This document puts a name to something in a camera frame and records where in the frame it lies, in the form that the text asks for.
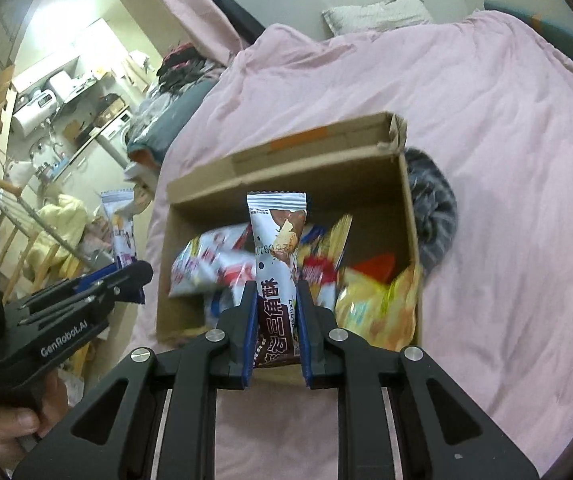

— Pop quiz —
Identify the red snack bag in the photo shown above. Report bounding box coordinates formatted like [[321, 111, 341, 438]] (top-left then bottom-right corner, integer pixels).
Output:
[[352, 252, 396, 284]]

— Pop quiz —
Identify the yellow crinkled chip bag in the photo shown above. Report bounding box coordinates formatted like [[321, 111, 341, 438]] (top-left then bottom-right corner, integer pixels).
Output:
[[334, 264, 423, 351]]

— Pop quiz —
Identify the cardboard box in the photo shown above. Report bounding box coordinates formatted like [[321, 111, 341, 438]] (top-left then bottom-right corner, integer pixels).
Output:
[[155, 110, 425, 356]]

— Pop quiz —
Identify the clothes pile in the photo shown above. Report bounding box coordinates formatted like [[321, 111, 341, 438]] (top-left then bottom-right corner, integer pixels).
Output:
[[126, 44, 226, 169]]

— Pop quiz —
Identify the left hand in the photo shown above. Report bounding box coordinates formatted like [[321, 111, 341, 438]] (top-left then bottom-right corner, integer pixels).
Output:
[[0, 370, 70, 470]]

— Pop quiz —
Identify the pink bed duvet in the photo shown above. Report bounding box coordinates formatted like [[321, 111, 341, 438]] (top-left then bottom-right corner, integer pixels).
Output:
[[146, 12, 573, 474]]

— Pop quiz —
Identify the blue snack packet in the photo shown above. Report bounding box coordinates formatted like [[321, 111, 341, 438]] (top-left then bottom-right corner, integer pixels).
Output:
[[296, 214, 353, 311]]

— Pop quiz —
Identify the grey striped garment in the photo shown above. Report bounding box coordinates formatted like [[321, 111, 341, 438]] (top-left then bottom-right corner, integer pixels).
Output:
[[405, 148, 458, 276]]

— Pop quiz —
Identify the white pillow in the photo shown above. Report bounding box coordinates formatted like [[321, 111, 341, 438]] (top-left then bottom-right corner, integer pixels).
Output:
[[321, 0, 434, 37]]

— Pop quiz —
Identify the white purple snack packet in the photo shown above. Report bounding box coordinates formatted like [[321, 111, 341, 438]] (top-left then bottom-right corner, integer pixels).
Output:
[[98, 187, 147, 306]]

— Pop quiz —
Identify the white blue snack bag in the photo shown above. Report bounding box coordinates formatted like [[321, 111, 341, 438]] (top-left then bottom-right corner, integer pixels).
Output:
[[168, 223, 256, 327]]

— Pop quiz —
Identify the brown white biscuit packet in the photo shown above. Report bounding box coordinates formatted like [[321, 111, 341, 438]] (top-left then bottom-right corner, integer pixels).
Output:
[[246, 192, 307, 367]]

